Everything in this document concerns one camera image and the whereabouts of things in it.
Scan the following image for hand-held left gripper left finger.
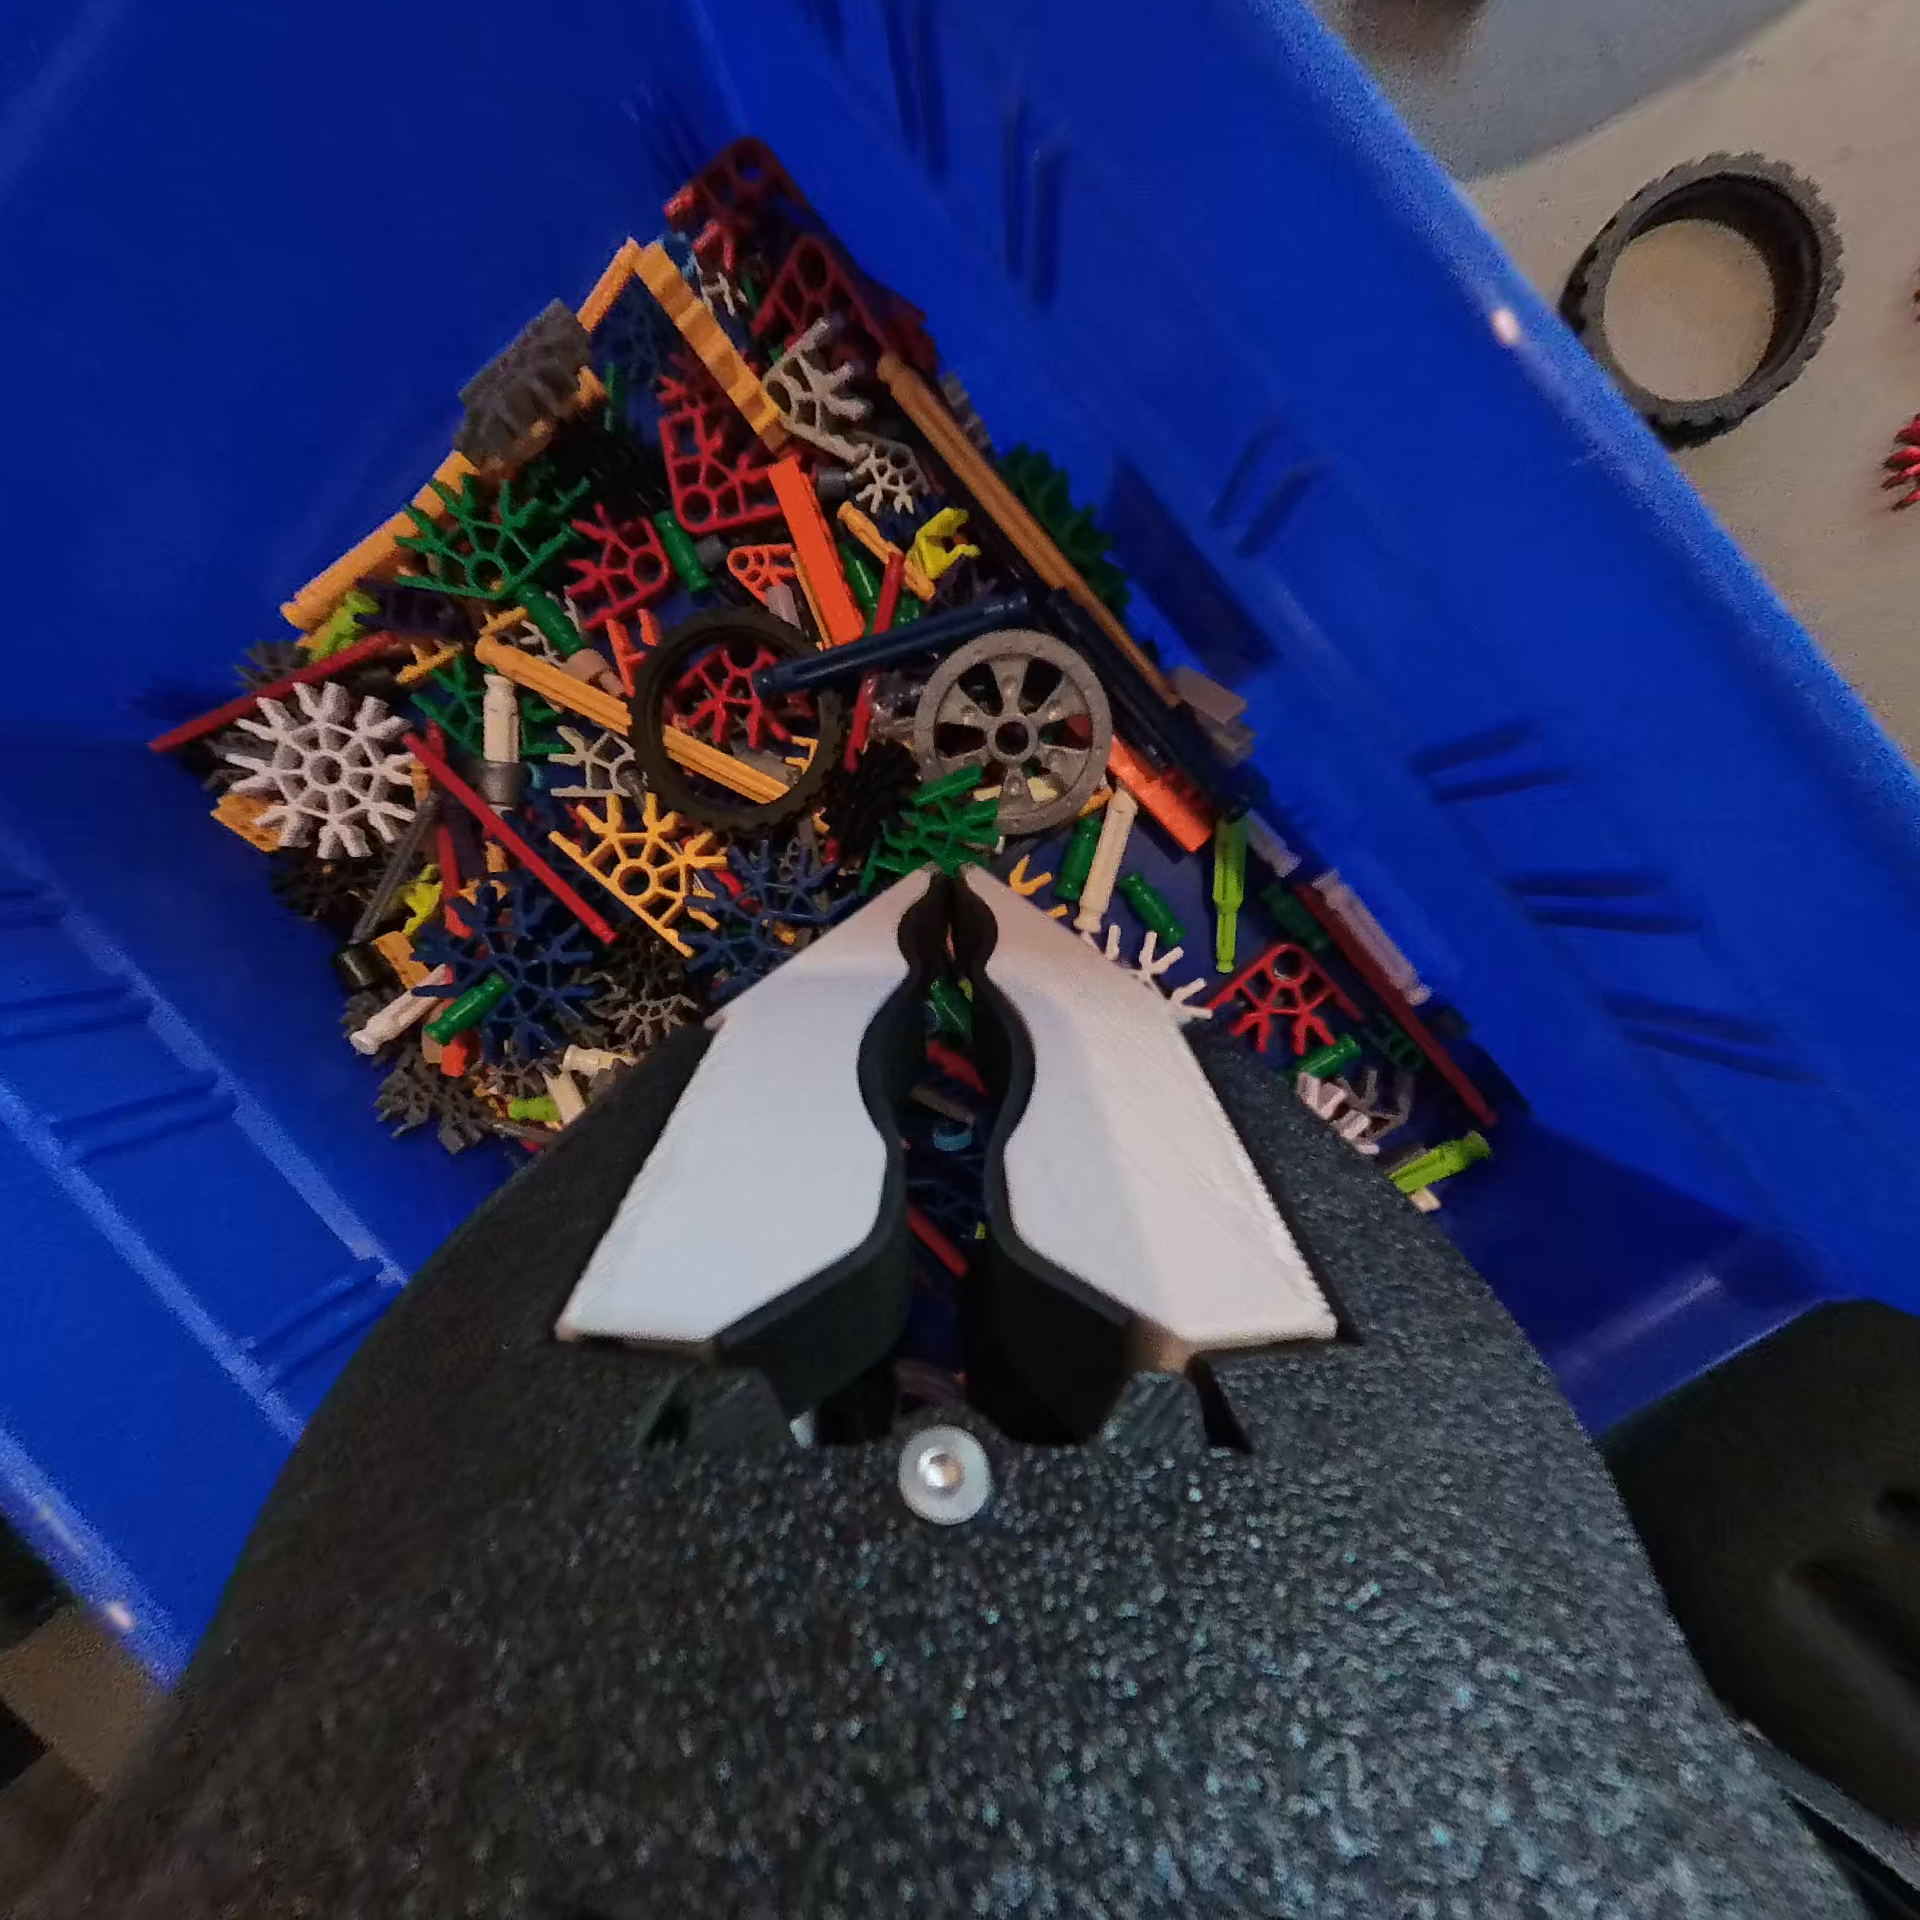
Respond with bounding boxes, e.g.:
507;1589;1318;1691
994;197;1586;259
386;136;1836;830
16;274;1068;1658
548;867;948;1351

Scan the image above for black perforated tray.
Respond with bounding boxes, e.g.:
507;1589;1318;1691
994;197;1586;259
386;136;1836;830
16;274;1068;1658
1601;1296;1920;1833

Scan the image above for grey spoked toy wheel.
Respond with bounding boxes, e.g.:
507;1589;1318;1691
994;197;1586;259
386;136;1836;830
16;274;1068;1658
908;628;1114;830

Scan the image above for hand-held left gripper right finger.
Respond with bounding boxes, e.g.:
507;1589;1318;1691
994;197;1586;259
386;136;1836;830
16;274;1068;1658
958;867;1346;1363

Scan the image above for blue plastic bin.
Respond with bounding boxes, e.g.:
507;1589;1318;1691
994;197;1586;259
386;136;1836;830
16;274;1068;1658
0;0;1920;1681

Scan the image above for black toy tyre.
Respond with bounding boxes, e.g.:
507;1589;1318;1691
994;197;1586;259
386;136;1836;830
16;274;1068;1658
630;606;842;830
1557;154;1846;451

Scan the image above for white snowflake connector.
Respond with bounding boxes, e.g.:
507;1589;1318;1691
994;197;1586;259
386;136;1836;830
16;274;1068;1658
219;678;416;854

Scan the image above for pile of colourful toy pieces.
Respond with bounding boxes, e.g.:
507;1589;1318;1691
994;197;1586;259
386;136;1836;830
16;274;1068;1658
153;136;1504;1217

